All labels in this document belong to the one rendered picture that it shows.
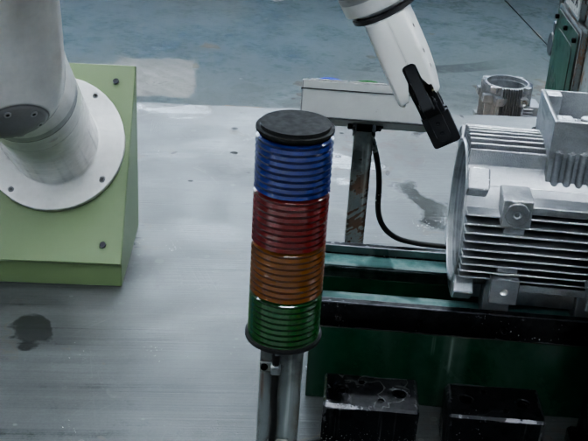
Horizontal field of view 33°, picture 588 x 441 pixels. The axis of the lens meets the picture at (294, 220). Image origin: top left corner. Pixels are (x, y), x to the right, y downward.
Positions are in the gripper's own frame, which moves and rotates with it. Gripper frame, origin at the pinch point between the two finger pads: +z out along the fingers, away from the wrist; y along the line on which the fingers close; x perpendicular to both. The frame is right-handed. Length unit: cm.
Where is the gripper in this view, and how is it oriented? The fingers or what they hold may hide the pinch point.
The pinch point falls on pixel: (440, 127)
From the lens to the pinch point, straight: 114.1
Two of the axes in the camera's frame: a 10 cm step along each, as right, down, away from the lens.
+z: 4.5, 8.1, 3.7
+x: 8.9, -3.8, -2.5
